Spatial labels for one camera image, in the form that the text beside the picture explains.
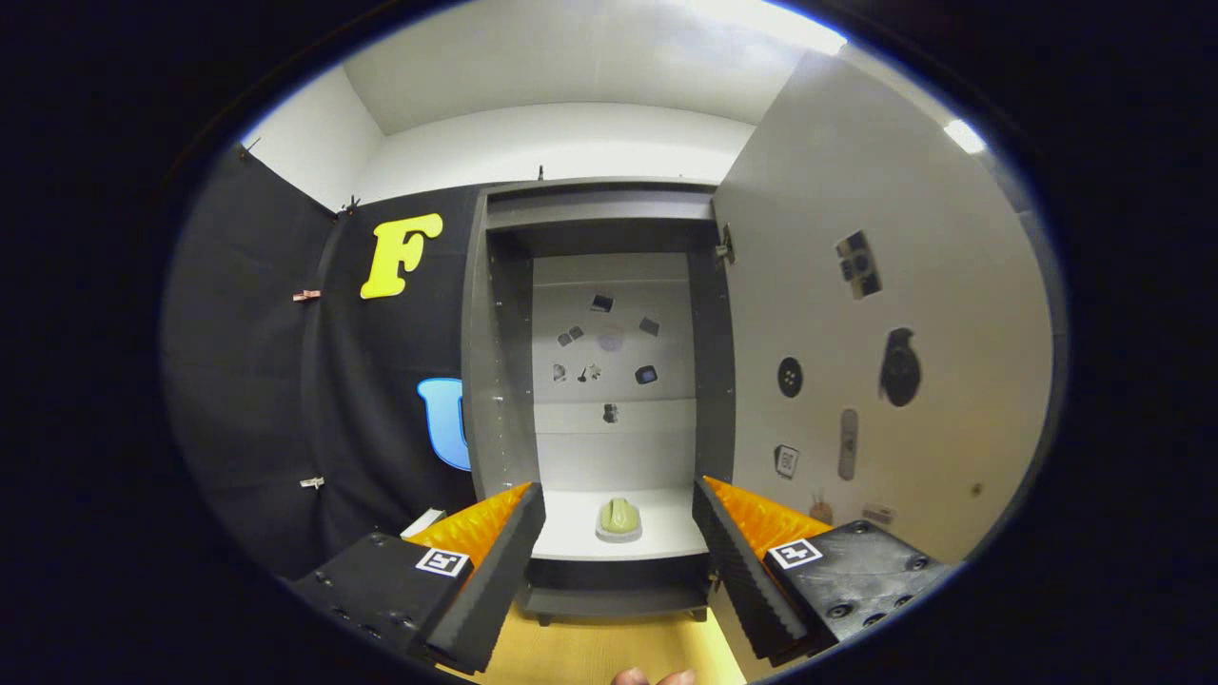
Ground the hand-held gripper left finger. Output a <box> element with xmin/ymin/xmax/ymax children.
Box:
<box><xmin>285</xmin><ymin>481</ymin><xmax>547</xmax><ymax>676</ymax></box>

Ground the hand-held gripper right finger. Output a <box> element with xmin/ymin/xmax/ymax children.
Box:
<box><xmin>692</xmin><ymin>476</ymin><xmax>955</xmax><ymax>667</ymax></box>

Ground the pale green oval dish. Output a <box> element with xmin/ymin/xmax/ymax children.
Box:
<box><xmin>596</xmin><ymin>497</ymin><xmax>643</xmax><ymax>544</ymax></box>

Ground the beige cabinet door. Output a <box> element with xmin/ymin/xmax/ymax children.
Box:
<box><xmin>709</xmin><ymin>48</ymin><xmax>1057</xmax><ymax>684</ymax></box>

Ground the dark grey cabinet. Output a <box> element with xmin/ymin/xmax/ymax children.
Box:
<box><xmin>461</xmin><ymin>177</ymin><xmax>738</xmax><ymax>627</ymax></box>

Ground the black backdrop cloth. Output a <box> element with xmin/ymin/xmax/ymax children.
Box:
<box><xmin>162</xmin><ymin>143</ymin><xmax>486</xmax><ymax>581</ymax></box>

